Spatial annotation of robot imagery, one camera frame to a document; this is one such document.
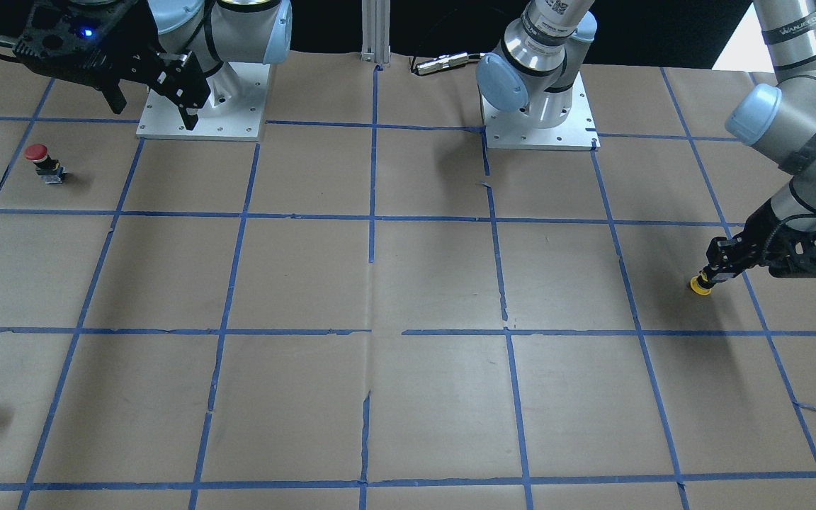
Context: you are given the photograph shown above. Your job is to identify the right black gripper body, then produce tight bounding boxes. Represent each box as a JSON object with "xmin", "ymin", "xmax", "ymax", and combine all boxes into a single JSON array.
[{"xmin": 0, "ymin": 1, "xmax": 161, "ymax": 89}]

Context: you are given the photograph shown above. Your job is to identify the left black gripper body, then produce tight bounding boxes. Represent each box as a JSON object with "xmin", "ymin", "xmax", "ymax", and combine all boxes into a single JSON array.
[{"xmin": 748, "ymin": 201, "xmax": 816, "ymax": 278}]

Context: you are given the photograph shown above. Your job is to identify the yellow push button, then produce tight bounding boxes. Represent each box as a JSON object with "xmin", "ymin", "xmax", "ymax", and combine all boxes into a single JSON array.
[{"xmin": 689, "ymin": 272, "xmax": 716, "ymax": 296}]

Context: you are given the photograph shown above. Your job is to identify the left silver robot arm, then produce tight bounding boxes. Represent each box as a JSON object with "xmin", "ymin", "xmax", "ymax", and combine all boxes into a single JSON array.
[{"xmin": 476, "ymin": 1, "xmax": 816, "ymax": 295}]

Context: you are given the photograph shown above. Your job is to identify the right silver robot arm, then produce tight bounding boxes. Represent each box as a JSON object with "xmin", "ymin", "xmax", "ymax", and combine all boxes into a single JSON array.
[{"xmin": 0, "ymin": 1, "xmax": 293, "ymax": 132}]

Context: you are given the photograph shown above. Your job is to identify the red push button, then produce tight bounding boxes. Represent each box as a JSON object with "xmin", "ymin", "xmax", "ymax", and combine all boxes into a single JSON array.
[{"xmin": 23, "ymin": 143, "xmax": 66, "ymax": 185}]

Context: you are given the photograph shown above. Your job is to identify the brown paper table cover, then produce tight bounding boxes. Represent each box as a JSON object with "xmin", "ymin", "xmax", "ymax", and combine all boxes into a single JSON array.
[{"xmin": 0, "ymin": 52, "xmax": 816, "ymax": 509}]

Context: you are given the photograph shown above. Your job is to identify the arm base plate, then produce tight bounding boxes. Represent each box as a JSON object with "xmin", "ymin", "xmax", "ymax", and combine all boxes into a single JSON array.
[
  {"xmin": 480, "ymin": 72, "xmax": 601, "ymax": 151},
  {"xmin": 136, "ymin": 62, "xmax": 271, "ymax": 142}
]

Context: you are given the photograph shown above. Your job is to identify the aluminium frame post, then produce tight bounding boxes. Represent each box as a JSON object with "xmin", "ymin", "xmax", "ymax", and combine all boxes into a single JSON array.
[{"xmin": 361, "ymin": 0, "xmax": 391, "ymax": 67}]

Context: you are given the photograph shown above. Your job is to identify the silver cable connector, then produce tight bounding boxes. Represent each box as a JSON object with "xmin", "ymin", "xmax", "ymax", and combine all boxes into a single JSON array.
[{"xmin": 410, "ymin": 52, "xmax": 483, "ymax": 77}]

